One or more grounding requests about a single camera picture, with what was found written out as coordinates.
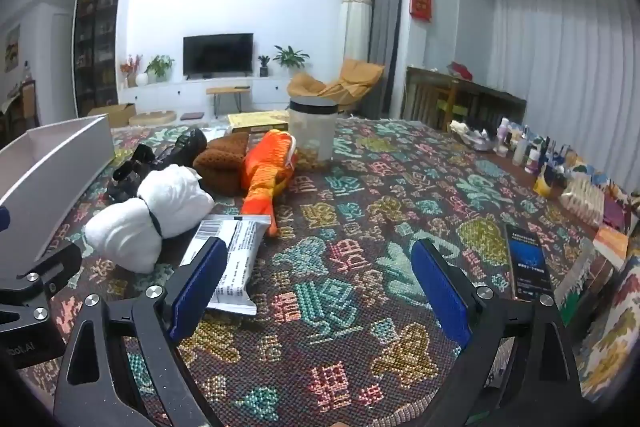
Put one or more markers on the black phone box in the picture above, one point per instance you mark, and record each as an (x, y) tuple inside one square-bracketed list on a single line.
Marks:
[(527, 262)]

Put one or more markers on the dark wooden sideboard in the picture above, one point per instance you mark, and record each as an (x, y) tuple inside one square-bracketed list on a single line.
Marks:
[(470, 99)]

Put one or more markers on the tan lounge chair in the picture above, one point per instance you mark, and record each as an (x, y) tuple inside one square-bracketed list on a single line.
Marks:
[(357, 79)]

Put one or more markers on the red flowers in vase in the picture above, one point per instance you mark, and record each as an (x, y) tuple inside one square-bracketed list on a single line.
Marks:
[(131, 69)]

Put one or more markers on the small potted plant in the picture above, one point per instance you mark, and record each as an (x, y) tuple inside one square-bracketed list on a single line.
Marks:
[(263, 66)]

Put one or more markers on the orange book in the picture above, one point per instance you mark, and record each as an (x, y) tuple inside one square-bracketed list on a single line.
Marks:
[(611, 247)]

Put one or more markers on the dark glass display cabinet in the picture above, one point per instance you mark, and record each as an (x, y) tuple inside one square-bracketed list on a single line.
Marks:
[(97, 37)]

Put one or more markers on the colourful patterned woven blanket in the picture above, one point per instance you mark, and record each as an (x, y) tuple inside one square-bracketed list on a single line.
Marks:
[(350, 232)]

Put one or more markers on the framed wall picture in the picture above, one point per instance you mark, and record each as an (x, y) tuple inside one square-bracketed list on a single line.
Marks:
[(12, 48)]

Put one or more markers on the white cloth bundle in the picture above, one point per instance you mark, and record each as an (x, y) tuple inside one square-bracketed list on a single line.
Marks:
[(170, 197)]

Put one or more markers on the brown knitted plush toy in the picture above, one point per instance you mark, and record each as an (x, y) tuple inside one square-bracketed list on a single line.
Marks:
[(220, 162)]

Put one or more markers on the bowl of small items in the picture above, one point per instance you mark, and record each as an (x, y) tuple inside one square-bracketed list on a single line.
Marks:
[(470, 137)]

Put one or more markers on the white television cabinet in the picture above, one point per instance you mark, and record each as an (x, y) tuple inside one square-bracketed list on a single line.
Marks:
[(165, 92)]

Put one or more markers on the beige ribbed packet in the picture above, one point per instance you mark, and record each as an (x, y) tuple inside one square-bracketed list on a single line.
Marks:
[(582, 202)]

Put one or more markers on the large green potted plant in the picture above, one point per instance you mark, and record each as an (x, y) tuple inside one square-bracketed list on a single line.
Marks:
[(160, 66)]

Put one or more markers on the white snack packet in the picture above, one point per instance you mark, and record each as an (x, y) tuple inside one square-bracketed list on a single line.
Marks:
[(240, 257)]

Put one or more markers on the wooden bench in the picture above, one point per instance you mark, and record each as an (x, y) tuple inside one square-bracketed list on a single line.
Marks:
[(227, 90)]

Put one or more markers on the orange fish plush toy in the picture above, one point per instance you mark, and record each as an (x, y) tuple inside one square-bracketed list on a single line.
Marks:
[(260, 172)]

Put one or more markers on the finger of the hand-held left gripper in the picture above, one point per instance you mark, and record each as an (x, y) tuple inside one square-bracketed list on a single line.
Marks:
[(4, 219), (55, 267)]

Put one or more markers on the row of cosmetic bottles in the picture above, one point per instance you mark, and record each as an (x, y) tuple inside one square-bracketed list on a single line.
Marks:
[(530, 154)]

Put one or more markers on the black plush toy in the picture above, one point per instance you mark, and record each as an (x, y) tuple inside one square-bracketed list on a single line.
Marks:
[(185, 147)]

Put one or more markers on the flat screen television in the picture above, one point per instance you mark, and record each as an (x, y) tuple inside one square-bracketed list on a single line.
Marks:
[(217, 54)]

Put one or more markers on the red wall hanging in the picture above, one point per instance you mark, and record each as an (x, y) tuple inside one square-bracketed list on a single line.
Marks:
[(421, 2)]

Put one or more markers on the covered standing air conditioner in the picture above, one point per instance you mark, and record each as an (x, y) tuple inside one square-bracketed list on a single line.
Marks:
[(357, 22)]

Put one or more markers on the red cloth item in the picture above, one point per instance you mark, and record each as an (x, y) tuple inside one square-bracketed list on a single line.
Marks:
[(461, 71)]

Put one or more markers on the round beige cushion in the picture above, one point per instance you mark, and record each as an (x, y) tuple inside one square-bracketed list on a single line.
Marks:
[(152, 118)]

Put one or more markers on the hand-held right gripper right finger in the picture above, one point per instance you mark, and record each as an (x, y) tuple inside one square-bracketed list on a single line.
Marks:
[(440, 287)]

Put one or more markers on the brown cardboard box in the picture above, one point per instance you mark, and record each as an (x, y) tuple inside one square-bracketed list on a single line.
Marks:
[(115, 113)]

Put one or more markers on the clear jar with black lid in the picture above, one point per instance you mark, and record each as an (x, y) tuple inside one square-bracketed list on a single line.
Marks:
[(312, 132)]

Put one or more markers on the leafy green potted plant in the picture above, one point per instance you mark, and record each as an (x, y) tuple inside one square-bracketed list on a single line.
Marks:
[(290, 56)]

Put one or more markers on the grey curtain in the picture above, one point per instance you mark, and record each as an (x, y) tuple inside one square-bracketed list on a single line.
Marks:
[(382, 32)]

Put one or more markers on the white sheer curtain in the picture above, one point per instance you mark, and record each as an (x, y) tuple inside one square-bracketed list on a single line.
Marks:
[(565, 57)]

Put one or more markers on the flat yellow box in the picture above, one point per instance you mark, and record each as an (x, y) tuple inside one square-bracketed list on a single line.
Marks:
[(257, 120)]

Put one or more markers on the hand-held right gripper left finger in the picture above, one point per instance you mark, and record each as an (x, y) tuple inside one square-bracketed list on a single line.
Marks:
[(197, 279)]

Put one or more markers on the white storage box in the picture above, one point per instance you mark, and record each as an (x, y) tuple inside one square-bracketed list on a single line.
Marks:
[(50, 177)]

